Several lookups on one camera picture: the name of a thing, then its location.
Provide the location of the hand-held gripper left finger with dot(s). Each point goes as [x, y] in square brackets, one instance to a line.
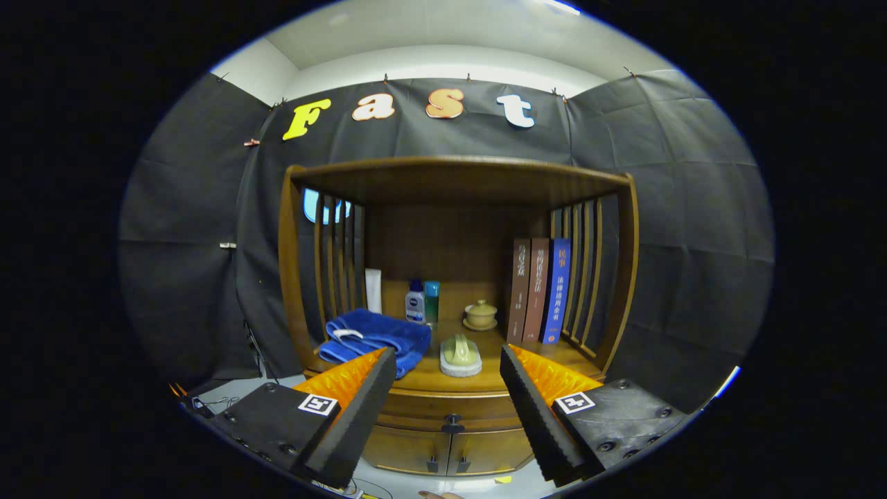
[360, 409]

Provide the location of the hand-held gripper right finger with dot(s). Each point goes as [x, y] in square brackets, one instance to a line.
[533, 409]

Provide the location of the wooden drawer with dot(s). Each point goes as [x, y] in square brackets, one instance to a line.
[429, 412]

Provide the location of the green scrub brush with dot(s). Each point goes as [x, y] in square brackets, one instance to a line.
[461, 355]

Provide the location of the wooden countertop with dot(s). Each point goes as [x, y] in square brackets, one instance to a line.
[490, 360]

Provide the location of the brown wooden cabinet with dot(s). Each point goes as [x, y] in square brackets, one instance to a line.
[450, 180]

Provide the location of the blue folded towel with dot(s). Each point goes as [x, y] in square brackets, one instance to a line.
[374, 329]

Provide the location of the tan lidded teacup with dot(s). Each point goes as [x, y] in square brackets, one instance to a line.
[480, 315]

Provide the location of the white bottle with blue cap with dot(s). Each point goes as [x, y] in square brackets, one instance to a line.
[415, 306]

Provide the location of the reddish brown book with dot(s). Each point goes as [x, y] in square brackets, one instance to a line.
[536, 291]

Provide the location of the white tube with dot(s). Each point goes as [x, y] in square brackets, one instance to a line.
[373, 291]

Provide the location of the dark brown book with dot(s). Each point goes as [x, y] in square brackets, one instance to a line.
[517, 291]

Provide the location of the blue book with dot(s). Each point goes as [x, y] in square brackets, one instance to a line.
[556, 291]

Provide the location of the teal clear bottle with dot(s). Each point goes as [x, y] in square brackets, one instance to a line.
[432, 305]

